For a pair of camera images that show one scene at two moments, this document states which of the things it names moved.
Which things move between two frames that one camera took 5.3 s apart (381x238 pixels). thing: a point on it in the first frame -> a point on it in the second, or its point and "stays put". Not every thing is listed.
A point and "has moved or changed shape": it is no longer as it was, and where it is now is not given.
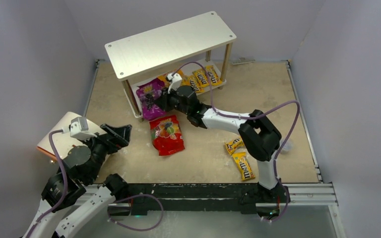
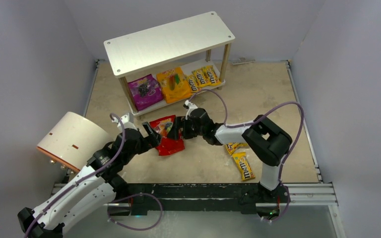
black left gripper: x=110 y=138 -> x=146 y=136
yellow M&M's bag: x=202 y=78 stays put
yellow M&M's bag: x=214 y=79 stays put
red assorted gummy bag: x=166 y=136 stays put
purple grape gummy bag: x=147 y=92 has moved or changed shape
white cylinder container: x=63 y=141 stays put
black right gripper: x=165 y=100 -> x=182 y=126
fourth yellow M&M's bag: x=231 y=146 stays put
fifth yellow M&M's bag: x=241 y=161 stays put
